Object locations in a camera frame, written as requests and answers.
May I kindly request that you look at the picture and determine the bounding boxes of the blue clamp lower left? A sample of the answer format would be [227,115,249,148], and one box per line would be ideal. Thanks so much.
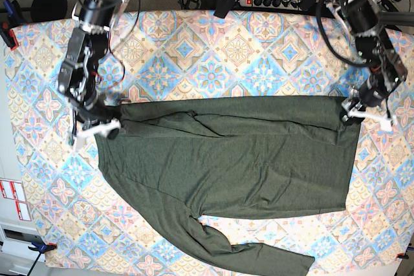
[27,242,58,276]

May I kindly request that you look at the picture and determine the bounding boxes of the dark green long-sleeve shirt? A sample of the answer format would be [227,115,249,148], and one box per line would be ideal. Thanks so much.
[96,96,360,275]

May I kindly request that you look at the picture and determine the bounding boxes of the orange clamp lower right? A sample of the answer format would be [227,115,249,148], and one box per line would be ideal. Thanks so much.
[397,253,409,260]

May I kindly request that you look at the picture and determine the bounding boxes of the red white labels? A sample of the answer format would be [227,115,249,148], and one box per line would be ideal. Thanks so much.
[1,179,31,222]

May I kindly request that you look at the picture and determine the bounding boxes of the white power strip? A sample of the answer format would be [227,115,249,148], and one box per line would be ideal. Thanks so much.
[239,0,300,10]

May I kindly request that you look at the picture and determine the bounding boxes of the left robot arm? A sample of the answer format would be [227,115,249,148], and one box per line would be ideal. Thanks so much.
[316,0,408,131]

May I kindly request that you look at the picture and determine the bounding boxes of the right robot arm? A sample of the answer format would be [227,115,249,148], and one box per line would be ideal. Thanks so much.
[58,0,130,150]

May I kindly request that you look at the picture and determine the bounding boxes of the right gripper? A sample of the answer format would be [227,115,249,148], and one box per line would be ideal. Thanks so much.
[67,98,121,151]

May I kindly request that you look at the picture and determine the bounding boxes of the blue clamp upper left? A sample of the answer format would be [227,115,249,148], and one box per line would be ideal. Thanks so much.
[1,0,18,50]

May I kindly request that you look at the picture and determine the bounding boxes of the black round stool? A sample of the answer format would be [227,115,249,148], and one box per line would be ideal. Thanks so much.
[30,0,68,23]

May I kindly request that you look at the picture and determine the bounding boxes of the patterned pastel tablecloth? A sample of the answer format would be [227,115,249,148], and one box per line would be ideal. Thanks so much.
[1,11,413,275]

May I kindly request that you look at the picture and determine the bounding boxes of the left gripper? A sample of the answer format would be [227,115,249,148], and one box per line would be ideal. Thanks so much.
[341,80,397,132]

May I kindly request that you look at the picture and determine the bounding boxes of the grey cabinet lower left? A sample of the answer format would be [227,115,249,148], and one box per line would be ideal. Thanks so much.
[1,222,43,275]

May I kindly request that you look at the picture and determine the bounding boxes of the black remote-like device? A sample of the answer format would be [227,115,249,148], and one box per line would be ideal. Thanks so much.
[213,0,238,19]

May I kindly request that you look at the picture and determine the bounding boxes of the blue clamp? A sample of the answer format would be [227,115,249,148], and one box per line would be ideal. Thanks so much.
[27,242,58,276]
[1,0,18,50]

